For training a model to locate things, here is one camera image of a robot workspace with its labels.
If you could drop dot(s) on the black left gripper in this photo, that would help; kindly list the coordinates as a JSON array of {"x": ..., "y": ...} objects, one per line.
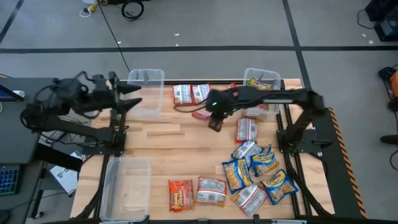
[{"x": 113, "y": 93}]

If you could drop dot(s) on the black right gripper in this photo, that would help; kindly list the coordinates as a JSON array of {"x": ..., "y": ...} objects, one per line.
[{"x": 222, "y": 101}]

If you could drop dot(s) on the red beef ramen packet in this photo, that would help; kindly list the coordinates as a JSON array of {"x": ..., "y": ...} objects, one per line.
[
  {"x": 200, "y": 115},
  {"x": 183, "y": 94},
  {"x": 201, "y": 92}
]

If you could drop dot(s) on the blue soy sauce ramen packet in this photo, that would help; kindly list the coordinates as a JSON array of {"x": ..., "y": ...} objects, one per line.
[
  {"x": 279, "y": 186},
  {"x": 264, "y": 161},
  {"x": 245, "y": 149},
  {"x": 237, "y": 175}
]

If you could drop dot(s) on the clear plastic bin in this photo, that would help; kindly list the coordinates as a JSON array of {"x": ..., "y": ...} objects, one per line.
[
  {"x": 124, "y": 189},
  {"x": 146, "y": 93},
  {"x": 273, "y": 74}
]

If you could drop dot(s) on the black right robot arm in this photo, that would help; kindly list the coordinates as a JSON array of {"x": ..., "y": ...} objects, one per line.
[{"x": 273, "y": 95}]

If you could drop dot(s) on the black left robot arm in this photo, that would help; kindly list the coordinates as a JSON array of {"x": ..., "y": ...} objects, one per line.
[{"x": 71, "y": 127}]

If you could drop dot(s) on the grey power strip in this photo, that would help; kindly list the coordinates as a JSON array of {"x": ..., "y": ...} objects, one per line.
[{"x": 56, "y": 136}]

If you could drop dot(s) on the white printed box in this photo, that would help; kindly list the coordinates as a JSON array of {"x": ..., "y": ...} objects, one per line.
[{"x": 63, "y": 175}]

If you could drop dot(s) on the white computer mouse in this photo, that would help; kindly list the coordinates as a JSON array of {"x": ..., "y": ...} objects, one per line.
[{"x": 19, "y": 93}]

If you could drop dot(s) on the black desk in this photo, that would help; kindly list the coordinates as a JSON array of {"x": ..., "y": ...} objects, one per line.
[{"x": 18, "y": 133}]

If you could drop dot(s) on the black hazard striped panel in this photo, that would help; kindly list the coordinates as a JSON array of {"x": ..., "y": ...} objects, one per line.
[{"x": 342, "y": 171}]

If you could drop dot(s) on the backlit keyboard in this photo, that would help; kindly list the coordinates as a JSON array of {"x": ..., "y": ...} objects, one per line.
[{"x": 8, "y": 180}]

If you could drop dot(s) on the black chair foot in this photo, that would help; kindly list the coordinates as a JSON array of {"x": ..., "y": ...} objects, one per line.
[{"x": 390, "y": 139}]

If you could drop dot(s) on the orange bag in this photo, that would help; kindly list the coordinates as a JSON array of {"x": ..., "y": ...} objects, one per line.
[{"x": 395, "y": 84}]

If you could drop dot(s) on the black equipment case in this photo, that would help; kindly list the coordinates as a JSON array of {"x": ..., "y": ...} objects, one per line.
[
  {"x": 387, "y": 29},
  {"x": 382, "y": 7}
]

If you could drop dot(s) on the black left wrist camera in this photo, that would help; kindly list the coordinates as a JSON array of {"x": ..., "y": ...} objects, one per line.
[{"x": 99, "y": 81}]

